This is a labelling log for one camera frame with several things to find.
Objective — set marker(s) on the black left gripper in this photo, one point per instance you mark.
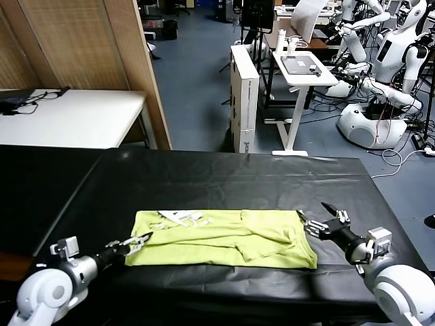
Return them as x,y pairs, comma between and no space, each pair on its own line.
110,256

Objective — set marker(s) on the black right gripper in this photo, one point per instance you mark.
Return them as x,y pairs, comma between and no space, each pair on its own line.
353,246

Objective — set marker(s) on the yellow-green t-shirt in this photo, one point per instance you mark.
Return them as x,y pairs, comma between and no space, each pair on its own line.
221,244

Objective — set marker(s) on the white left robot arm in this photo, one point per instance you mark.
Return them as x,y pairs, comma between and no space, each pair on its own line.
44,292

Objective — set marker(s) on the black plastic table cover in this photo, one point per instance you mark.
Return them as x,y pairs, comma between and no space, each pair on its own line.
238,183

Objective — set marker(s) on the black sneaker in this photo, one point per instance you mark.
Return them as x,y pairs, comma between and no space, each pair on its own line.
430,220

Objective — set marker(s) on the white power strip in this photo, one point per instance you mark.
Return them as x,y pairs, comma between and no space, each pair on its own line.
430,149

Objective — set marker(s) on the white rectangular table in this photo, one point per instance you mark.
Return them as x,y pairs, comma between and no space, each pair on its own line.
78,114

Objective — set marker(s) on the tall white cardboard box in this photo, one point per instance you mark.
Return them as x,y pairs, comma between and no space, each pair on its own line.
249,108

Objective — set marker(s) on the black tripod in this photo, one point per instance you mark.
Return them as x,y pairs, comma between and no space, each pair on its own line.
426,125

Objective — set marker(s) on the white adjustable side desk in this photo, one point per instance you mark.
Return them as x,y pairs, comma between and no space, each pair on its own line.
327,80

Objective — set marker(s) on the small black device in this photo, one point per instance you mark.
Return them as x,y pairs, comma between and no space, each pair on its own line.
315,70

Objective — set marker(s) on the grey laptop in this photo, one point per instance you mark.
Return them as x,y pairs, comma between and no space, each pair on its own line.
299,65

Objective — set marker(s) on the black power adapter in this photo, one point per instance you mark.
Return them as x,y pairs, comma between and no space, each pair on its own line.
9,112

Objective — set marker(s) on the white humanoid robot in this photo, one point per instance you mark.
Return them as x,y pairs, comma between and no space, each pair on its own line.
357,47
392,49

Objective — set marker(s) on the brown desk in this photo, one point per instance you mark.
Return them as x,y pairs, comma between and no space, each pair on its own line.
320,42

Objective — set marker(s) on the black pouch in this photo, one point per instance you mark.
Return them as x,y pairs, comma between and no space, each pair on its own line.
11,101

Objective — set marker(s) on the white bottle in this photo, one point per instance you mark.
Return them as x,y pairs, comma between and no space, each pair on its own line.
280,42

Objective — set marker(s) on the white curved panel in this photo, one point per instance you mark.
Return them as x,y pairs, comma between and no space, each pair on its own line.
304,19

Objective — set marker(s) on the black bin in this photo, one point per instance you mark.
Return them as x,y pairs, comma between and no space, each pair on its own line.
170,30

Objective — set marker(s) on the black monitor on stand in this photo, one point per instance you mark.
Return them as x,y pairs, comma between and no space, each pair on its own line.
257,13

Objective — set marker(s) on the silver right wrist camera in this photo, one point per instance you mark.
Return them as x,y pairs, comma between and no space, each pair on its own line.
380,237

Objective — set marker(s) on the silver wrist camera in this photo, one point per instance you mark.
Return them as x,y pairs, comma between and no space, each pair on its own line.
69,246
380,237

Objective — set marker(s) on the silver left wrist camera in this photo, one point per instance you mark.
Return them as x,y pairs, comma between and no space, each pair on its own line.
69,246

